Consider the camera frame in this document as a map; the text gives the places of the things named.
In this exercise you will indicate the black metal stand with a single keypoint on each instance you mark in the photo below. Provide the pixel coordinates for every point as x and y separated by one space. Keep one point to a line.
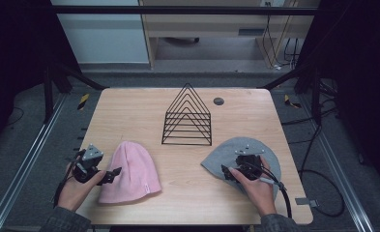
48 96
315 96

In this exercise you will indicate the yellow black striped tape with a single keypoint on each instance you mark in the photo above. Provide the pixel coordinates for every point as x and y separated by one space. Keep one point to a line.
290 103
83 101

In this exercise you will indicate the dark flat object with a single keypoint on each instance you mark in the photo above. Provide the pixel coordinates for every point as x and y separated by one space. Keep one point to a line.
181 40

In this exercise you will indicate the pink knitted beanie hat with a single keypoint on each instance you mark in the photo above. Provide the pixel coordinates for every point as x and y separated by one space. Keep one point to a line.
134 174

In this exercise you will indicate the grey knitted beanie hat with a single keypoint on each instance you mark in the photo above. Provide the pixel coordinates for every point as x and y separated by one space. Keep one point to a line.
221 154

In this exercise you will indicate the white cabinet panel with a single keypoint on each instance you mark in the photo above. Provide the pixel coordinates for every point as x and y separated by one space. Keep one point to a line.
103 38

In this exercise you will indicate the black curtain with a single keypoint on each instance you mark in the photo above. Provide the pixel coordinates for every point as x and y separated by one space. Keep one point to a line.
365 64
16 48

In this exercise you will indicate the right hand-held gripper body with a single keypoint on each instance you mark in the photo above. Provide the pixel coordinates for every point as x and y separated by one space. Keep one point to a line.
249 164

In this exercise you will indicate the light wooden background desk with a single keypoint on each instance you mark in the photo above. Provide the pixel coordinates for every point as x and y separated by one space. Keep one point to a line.
203 24

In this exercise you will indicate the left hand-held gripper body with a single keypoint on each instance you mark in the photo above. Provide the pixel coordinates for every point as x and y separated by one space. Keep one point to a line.
88 167

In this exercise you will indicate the dark round table grommet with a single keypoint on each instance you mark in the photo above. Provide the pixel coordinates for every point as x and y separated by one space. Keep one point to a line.
219 101

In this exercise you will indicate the person's right hand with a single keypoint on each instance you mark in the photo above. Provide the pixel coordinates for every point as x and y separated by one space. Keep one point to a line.
260 193

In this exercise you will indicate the grey metal table bracket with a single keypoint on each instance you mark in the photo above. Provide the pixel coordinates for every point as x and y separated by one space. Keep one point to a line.
306 202

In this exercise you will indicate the person's left hand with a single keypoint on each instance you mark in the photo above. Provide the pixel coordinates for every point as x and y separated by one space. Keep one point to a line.
73 193

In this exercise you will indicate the black horizontal frame bar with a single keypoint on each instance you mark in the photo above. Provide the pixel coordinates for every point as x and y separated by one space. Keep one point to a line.
178 10

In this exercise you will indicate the aluminium floor rail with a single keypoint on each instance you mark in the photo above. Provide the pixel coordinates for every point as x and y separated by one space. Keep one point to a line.
342 174
23 164

